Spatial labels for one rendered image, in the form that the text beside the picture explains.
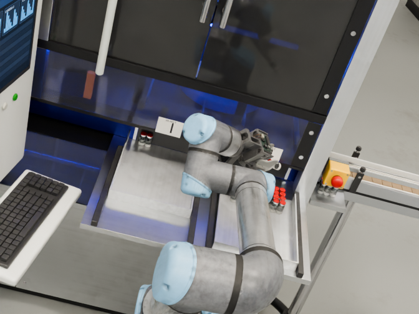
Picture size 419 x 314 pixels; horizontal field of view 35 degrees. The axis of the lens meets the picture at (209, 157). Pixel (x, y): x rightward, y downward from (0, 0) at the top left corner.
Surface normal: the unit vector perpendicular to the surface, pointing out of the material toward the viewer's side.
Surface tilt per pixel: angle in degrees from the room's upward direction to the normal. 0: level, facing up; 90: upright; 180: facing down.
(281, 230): 0
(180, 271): 39
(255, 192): 8
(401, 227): 0
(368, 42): 90
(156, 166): 0
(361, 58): 90
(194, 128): 63
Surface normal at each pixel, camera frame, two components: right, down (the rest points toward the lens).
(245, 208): -0.51, -0.75
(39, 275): -0.07, 0.56
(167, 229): 0.25, -0.79
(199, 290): 0.10, 0.17
